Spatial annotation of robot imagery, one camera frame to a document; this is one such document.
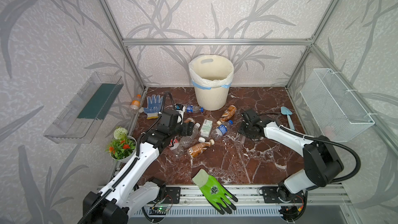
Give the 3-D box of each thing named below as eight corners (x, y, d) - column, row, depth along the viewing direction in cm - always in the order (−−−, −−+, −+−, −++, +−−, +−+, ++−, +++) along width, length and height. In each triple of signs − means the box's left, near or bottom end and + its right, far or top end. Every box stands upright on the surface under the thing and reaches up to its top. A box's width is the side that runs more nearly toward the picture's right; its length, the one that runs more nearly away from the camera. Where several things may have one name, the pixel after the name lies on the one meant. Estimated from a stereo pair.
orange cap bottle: (130, 110, 109) (128, 108, 107) (135, 96, 117) (134, 94, 115) (138, 110, 109) (136, 108, 107) (143, 96, 117) (142, 94, 116)
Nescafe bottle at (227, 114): (215, 123, 101) (216, 119, 98) (230, 107, 110) (231, 103, 106) (221, 127, 99) (222, 123, 95) (236, 111, 108) (237, 107, 104)
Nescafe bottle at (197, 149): (191, 158, 86) (191, 155, 82) (188, 152, 88) (187, 148, 85) (215, 146, 91) (215, 142, 87) (211, 140, 93) (211, 136, 89)
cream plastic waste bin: (202, 117, 105) (201, 93, 86) (199, 109, 110) (197, 84, 91) (227, 111, 109) (231, 86, 90) (224, 103, 113) (227, 78, 94)
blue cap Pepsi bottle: (214, 141, 93) (215, 137, 89) (209, 134, 96) (210, 130, 92) (235, 128, 99) (236, 124, 95) (230, 122, 102) (231, 118, 98)
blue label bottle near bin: (187, 114, 106) (186, 110, 103) (186, 108, 110) (185, 104, 106) (203, 111, 108) (203, 108, 105) (202, 105, 111) (202, 101, 108)
